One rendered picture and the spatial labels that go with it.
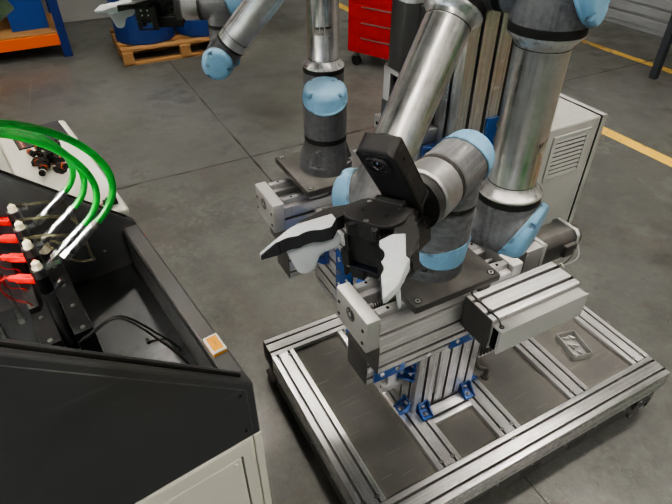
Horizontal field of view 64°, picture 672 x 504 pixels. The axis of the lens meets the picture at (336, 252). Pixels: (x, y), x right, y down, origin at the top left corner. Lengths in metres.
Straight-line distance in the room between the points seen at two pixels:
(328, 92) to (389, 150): 0.91
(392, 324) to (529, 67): 0.57
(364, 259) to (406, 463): 1.30
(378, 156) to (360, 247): 0.11
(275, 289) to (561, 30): 2.06
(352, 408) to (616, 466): 0.98
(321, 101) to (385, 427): 1.09
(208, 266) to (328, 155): 1.54
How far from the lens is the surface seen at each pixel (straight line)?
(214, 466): 1.20
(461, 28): 0.88
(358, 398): 1.96
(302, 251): 0.58
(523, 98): 0.91
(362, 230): 0.57
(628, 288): 3.04
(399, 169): 0.54
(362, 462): 1.81
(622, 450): 2.34
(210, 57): 1.39
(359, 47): 5.36
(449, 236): 0.75
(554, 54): 0.89
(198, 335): 1.18
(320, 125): 1.43
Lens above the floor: 1.79
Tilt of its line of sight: 38 degrees down
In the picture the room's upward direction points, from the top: straight up
